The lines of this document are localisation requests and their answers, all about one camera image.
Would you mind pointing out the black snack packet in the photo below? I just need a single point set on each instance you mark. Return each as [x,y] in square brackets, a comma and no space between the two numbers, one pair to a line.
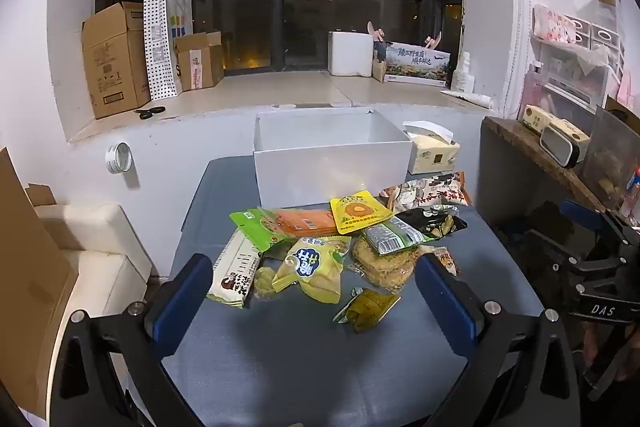
[435,222]

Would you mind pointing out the dotted paper bag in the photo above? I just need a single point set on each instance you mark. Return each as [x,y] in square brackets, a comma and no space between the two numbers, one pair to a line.
[161,52]

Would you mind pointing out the pink figure ornament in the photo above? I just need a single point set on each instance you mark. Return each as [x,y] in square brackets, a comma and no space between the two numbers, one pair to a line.
[434,41]
[376,31]

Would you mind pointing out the beige red printed snack packet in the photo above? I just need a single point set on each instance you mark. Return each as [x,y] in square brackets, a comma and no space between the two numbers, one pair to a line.
[435,192]

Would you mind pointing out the pink floral cloth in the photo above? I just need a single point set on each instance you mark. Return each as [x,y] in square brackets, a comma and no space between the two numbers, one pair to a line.
[552,24]

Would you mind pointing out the small yellow carton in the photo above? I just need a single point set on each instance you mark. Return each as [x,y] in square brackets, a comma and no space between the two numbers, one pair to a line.
[535,114]

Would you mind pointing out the yellow square snack packet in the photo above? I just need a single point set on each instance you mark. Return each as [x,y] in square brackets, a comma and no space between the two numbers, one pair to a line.
[360,212]

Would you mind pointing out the small cardboard box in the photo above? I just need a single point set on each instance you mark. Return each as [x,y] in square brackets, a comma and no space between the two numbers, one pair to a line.
[197,62]

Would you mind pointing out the white plastic bottle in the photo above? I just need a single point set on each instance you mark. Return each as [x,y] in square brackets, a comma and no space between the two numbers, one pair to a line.
[462,74]

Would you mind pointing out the white tube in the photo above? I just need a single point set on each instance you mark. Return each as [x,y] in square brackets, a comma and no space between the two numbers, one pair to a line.
[467,98]

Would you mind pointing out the dark yellow pickle packet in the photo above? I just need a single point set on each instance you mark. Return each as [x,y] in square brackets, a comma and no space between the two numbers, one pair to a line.
[370,309]

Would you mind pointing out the wooden side table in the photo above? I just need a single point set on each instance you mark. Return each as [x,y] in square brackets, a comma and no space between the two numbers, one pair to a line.
[520,167]

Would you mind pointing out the white paper bag coloured squares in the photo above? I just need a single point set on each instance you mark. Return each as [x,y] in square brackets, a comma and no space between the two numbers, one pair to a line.
[181,14]

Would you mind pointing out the white grey device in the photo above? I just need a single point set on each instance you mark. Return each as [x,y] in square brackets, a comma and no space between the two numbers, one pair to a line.
[559,146]

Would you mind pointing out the grey green snack packet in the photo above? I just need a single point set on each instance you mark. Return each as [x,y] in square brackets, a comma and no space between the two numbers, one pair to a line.
[392,237]

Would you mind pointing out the clear plastic drawer unit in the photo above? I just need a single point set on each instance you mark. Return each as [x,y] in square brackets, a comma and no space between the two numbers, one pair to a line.
[570,72]

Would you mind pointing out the white brown long snack packet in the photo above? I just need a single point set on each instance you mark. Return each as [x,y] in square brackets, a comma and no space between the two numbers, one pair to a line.
[235,272]

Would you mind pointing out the tape roll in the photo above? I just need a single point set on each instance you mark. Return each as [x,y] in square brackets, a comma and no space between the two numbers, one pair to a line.
[119,158]

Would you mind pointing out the yellow blue snack packet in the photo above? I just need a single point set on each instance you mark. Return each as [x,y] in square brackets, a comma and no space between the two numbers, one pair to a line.
[312,269]

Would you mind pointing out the large cardboard box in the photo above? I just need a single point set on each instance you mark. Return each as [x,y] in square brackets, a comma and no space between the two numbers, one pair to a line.
[115,62]

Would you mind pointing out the white foam box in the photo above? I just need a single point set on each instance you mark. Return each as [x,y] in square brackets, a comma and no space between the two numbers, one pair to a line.
[350,54]

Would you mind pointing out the white foam blocks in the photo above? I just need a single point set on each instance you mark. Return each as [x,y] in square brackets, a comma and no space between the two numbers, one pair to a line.
[95,232]

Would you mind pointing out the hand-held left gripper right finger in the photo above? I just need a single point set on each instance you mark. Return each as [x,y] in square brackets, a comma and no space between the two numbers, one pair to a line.
[445,302]

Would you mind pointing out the round cracker packet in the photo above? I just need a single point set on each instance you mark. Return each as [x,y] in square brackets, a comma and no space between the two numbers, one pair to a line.
[385,264]

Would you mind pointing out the long landscape printed box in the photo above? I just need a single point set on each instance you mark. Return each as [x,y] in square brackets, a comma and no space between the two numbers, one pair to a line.
[415,64]

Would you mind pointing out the flat cardboard sheet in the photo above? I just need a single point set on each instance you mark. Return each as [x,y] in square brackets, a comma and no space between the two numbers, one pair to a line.
[30,257]

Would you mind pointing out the black scissors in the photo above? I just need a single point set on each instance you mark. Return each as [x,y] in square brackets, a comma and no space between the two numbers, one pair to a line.
[150,112]

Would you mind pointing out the yellow tissue box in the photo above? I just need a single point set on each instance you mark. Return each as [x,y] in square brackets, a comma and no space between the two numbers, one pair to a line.
[432,152]

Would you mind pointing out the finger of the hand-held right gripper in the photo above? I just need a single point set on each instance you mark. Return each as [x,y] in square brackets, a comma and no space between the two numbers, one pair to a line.
[555,252]
[587,213]

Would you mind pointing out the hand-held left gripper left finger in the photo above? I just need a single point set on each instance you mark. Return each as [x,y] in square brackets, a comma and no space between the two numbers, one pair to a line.
[180,302]

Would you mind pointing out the orange white snack packet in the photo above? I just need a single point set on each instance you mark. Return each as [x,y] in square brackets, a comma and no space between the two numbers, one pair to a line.
[447,259]

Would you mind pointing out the clear yellow candy packet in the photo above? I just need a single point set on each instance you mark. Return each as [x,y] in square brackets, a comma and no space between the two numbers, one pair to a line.
[264,284]

